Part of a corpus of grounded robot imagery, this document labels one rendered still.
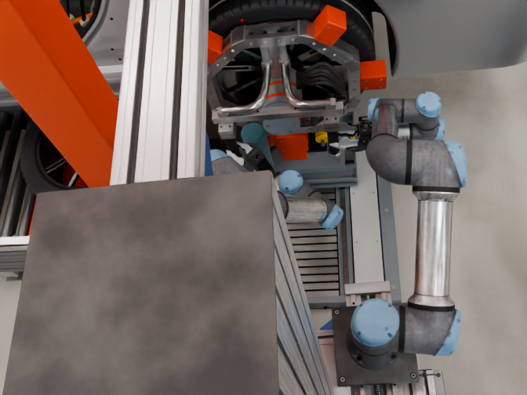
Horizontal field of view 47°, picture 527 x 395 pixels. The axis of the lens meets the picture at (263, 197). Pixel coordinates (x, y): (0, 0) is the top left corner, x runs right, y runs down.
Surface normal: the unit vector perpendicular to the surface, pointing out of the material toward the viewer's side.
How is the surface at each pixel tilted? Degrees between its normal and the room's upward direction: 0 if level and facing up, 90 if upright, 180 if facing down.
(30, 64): 90
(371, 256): 0
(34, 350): 0
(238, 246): 0
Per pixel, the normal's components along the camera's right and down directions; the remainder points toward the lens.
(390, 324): -0.28, -0.47
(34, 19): 0.99, -0.05
